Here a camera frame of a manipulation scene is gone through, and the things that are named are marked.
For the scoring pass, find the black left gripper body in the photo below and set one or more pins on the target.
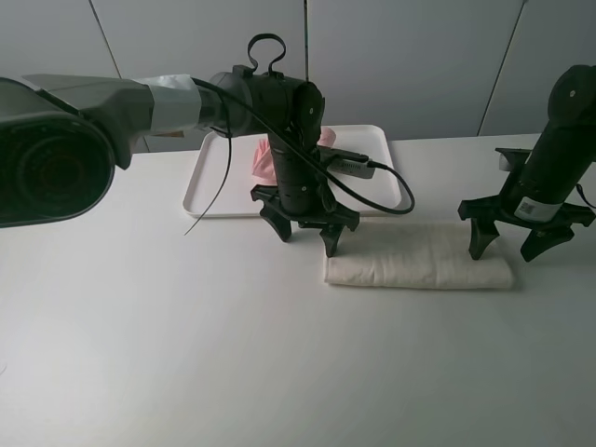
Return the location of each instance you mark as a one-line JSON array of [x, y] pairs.
[[285, 182]]

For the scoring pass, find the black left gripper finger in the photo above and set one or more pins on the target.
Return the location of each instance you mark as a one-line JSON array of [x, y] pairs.
[[330, 236], [280, 224]]

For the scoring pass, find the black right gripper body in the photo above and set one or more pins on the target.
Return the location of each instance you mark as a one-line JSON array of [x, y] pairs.
[[534, 197]]

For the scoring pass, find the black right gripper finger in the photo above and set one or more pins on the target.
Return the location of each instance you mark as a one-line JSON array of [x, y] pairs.
[[540, 241], [483, 233]]

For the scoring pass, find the cream white terry towel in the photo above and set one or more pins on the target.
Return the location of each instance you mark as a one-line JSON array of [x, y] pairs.
[[429, 256]]

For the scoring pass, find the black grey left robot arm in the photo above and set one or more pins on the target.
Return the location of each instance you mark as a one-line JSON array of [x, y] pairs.
[[64, 136]]

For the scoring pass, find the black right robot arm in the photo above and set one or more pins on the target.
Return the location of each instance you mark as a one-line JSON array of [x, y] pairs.
[[570, 131]]

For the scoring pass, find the white rectangular plastic tray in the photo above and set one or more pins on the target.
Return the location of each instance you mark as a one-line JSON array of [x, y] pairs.
[[222, 179]]

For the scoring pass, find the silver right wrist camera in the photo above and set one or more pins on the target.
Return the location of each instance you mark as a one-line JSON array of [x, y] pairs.
[[512, 158]]

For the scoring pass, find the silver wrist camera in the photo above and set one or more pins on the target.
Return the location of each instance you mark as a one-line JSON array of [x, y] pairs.
[[346, 162], [512, 158]]

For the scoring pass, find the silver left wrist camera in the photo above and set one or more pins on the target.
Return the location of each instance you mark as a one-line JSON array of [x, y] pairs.
[[346, 162]]

